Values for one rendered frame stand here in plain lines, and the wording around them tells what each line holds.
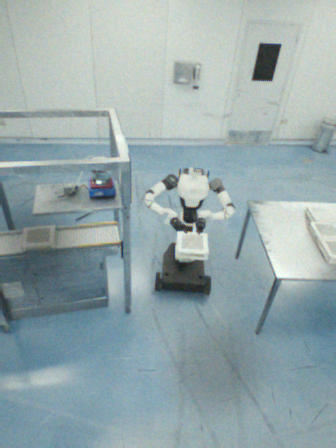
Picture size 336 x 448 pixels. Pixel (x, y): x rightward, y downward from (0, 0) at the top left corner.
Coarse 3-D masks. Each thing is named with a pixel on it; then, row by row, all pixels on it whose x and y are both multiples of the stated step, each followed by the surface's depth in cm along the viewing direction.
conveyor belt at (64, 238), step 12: (84, 228) 285; (96, 228) 286; (108, 228) 287; (0, 240) 266; (12, 240) 267; (60, 240) 271; (72, 240) 272; (84, 240) 273; (96, 240) 274; (108, 240) 275; (0, 252) 256
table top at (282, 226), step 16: (256, 208) 334; (272, 208) 336; (288, 208) 338; (304, 208) 340; (256, 224) 313; (272, 224) 314; (288, 224) 316; (304, 224) 318; (272, 240) 295; (288, 240) 297; (304, 240) 298; (272, 256) 278; (288, 256) 280; (304, 256) 281; (320, 256) 283; (288, 272) 265; (304, 272) 266; (320, 272) 267
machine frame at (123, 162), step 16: (0, 112) 271; (16, 112) 274; (32, 112) 277; (48, 112) 280; (64, 112) 283; (80, 112) 286; (96, 112) 289; (112, 112) 287; (112, 128) 267; (112, 144) 311; (48, 160) 211; (64, 160) 212; (80, 160) 214; (96, 160) 216; (112, 160) 217; (128, 160) 219; (0, 176) 308; (128, 176) 225; (0, 192) 315; (128, 192) 233; (128, 208) 242; (128, 224) 251; (128, 240) 261; (128, 256) 272; (128, 272) 284; (128, 288) 297; (0, 304) 275; (128, 304) 312; (0, 320) 285
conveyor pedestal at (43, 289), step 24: (48, 264) 272; (72, 264) 279; (96, 264) 285; (0, 288) 277; (24, 288) 283; (48, 288) 290; (72, 288) 297; (96, 288) 304; (24, 312) 302; (48, 312) 311
